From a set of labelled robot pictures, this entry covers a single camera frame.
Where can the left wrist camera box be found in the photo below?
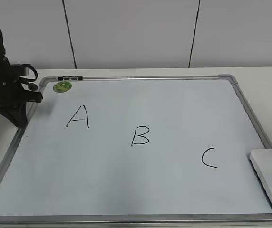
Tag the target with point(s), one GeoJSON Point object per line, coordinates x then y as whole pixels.
{"type": "Point", "coordinates": [20, 69]}

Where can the white magnetic whiteboard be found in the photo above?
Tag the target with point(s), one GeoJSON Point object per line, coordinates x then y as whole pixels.
{"type": "Point", "coordinates": [134, 151]}

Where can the black grey marker clip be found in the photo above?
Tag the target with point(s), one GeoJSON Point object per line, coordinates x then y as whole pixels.
{"type": "Point", "coordinates": [70, 78]}

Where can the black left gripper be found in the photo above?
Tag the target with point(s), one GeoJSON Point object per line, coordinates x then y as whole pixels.
{"type": "Point", "coordinates": [15, 91]}

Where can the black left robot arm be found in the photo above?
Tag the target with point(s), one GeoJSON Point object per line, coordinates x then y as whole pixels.
{"type": "Point", "coordinates": [32, 71]}

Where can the green round magnet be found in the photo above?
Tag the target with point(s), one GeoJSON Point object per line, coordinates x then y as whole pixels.
{"type": "Point", "coordinates": [61, 87]}

